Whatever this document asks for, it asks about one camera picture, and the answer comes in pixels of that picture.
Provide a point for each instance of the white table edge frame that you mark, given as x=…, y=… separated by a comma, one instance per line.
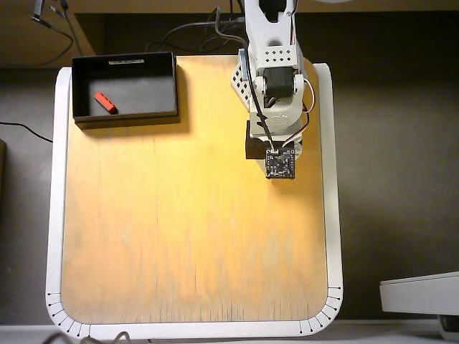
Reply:
x=54, y=215

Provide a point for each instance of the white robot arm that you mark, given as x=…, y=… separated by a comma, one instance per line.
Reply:
x=258, y=43

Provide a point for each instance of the wooden desk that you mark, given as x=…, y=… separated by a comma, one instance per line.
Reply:
x=21, y=43

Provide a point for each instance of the black camera circuit board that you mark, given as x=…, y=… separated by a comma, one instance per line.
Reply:
x=280, y=164

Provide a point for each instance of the red lego block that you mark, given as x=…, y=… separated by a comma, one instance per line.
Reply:
x=105, y=103

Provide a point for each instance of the black rectangular bin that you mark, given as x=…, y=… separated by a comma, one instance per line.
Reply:
x=143, y=93

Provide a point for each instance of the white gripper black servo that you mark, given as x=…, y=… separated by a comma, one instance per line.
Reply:
x=254, y=149

